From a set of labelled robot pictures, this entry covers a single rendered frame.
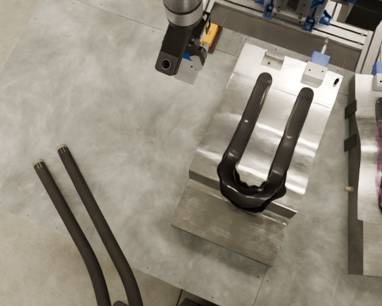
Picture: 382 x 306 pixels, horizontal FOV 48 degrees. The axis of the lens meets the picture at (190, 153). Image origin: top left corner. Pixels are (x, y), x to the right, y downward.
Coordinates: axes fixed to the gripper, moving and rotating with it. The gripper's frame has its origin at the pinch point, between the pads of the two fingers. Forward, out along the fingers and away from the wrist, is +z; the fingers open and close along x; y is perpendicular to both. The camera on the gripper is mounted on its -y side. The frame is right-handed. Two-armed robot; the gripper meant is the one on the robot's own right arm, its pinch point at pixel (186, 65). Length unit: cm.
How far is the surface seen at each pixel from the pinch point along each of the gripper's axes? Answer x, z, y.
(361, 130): -44.7, 7.1, 2.8
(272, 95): -21.7, 6.3, 3.0
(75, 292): 27, 95, -74
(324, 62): -30.6, 4.5, 15.1
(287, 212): -34.6, 4.3, -23.3
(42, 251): 48, 95, -65
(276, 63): -19.5, 8.7, 12.8
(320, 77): -30.7, 3.2, 10.4
